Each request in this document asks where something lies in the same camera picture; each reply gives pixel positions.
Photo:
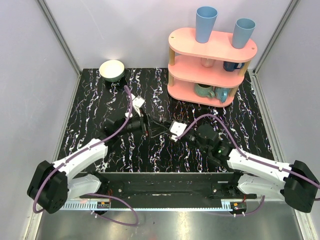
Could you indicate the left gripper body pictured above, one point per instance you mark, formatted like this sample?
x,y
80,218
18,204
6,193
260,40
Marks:
x,y
145,125

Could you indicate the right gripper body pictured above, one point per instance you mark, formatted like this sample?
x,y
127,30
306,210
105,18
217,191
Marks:
x,y
191,138

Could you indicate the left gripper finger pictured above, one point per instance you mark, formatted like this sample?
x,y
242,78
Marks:
x,y
158,131
154,124

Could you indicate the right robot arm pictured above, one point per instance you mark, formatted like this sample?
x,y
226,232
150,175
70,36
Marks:
x,y
293,183

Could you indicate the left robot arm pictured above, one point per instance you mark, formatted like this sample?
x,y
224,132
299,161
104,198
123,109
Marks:
x,y
55,183

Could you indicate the black marble mat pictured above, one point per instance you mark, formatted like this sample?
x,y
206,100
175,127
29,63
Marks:
x,y
97,100

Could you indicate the light blue butterfly mug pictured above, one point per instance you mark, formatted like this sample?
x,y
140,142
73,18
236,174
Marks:
x,y
221,94

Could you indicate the teal glazed mug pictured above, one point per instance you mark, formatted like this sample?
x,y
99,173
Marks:
x,y
204,91

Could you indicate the green white bowl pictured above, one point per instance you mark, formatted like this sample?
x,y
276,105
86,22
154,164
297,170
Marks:
x,y
112,71

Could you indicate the pink three-tier shelf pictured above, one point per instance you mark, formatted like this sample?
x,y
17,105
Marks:
x,y
185,69

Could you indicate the dark blue mug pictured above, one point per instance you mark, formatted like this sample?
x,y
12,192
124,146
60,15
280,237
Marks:
x,y
231,66

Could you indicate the pink mug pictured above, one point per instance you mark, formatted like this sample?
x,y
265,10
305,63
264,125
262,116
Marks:
x,y
207,62

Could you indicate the right blue tumbler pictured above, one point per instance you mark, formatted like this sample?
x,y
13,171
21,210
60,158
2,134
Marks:
x,y
242,32

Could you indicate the blue tumbler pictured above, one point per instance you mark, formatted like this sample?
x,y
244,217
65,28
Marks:
x,y
205,20
242,32

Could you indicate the left blue tumbler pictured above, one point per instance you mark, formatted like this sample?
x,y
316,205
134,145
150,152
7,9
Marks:
x,y
205,20

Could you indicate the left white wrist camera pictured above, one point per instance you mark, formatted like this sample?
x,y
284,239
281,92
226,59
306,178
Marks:
x,y
137,102

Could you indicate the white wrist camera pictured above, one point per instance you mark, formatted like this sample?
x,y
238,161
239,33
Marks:
x,y
176,129
137,102

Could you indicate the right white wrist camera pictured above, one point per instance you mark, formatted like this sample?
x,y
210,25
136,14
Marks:
x,y
176,129

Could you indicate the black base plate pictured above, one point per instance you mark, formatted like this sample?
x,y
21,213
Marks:
x,y
216,185

